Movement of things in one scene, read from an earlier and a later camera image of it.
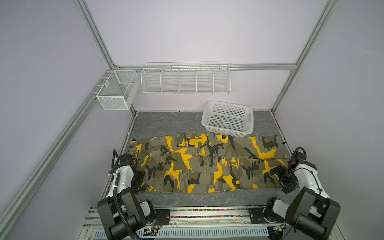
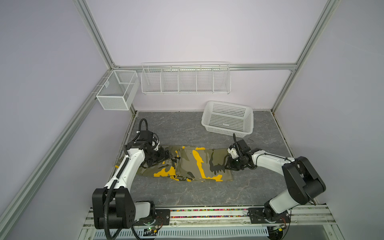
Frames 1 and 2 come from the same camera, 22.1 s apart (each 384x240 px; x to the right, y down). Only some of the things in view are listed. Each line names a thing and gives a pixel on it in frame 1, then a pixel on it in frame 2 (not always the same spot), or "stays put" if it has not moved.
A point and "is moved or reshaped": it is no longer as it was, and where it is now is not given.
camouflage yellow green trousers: x=206 y=162 is moved or reshaped
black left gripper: x=141 y=175 → x=162 y=157
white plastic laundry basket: x=228 y=118 stays put
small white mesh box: x=116 y=92 stays put
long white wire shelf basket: x=186 y=78 stays put
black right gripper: x=287 y=187 → x=229 y=165
